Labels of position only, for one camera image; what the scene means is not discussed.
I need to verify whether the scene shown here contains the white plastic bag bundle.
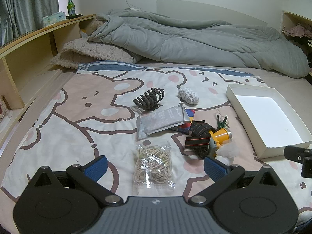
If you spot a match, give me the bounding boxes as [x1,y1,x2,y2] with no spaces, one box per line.
[215,142,239,166]

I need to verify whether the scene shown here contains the yellow headlamp with strap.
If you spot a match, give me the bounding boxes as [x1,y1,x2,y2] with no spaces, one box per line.
[184,121,233,159]

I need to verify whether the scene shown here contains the green plastic clip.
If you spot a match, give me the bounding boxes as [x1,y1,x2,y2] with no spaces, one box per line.
[217,114,229,130]

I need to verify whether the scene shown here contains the colourful playing card box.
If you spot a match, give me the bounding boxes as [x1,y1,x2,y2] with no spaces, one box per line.
[170,109,195,135]

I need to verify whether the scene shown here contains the bag of rubber bands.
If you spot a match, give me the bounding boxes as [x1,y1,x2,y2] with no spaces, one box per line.
[133,139,175,196]

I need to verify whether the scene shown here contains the grey foil pouch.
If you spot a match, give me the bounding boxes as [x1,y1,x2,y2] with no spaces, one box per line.
[136,105,190,140]

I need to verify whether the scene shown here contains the black claw hair clip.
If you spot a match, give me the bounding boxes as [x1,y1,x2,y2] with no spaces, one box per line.
[133,88,164,112]

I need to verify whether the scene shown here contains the white cardboard box tray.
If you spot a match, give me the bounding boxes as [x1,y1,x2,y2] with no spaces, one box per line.
[226,84,311,159]

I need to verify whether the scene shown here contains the cartoon bear blanket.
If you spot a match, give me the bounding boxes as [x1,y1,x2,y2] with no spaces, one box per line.
[1,64,311,233]

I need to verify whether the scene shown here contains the wooden bedside shelf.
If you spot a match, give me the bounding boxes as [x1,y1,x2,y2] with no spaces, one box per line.
[1,14,95,143]

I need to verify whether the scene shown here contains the beige fluffy pillow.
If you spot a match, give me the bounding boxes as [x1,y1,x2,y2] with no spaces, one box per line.
[50,38,142,69]

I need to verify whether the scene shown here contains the pink clothes on shelf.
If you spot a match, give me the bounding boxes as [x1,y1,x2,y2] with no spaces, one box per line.
[282,23,312,39]

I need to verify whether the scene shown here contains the right wooden shelf unit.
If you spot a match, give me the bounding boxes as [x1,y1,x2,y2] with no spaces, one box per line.
[281,11,311,54]

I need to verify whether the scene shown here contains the brown plush toy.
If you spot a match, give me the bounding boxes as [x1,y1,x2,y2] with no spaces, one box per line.
[84,19,104,35]

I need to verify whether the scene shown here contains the grey duvet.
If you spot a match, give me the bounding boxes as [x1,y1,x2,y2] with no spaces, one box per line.
[89,10,310,78]

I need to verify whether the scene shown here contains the tissue pack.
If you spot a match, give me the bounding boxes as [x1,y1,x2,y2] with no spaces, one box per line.
[43,12,66,27]

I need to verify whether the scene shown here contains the green glass bottle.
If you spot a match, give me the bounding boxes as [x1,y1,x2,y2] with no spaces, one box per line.
[67,0,76,16]

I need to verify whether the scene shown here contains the grey curtain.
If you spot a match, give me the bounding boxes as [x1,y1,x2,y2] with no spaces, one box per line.
[1,0,59,46]

